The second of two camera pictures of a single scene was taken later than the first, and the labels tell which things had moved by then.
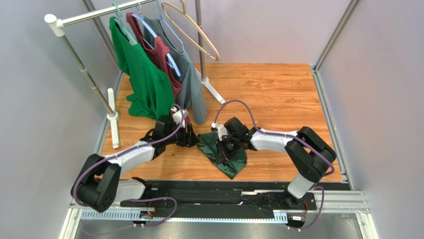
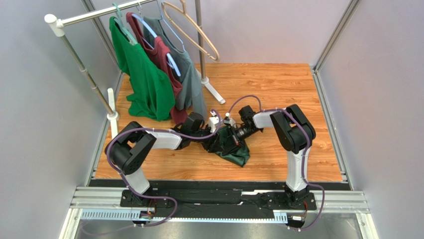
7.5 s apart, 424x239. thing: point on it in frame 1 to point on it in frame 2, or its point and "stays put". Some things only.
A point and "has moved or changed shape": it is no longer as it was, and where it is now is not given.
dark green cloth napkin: [231, 168] has moved or changed shape
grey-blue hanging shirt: [190, 95] stays put
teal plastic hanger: [125, 30] stays put
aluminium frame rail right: [345, 171] stays put
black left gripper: [189, 140] to [213, 145]
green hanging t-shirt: [153, 94] stays put
